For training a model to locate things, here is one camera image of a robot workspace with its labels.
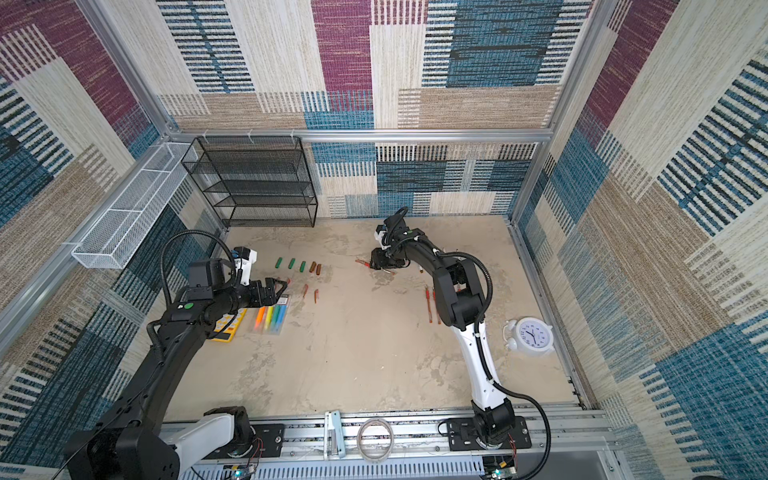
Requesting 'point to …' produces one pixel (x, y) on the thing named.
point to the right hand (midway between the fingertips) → (382, 266)
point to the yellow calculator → (227, 325)
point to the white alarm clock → (530, 336)
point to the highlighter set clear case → (270, 319)
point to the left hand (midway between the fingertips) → (273, 284)
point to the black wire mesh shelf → (255, 181)
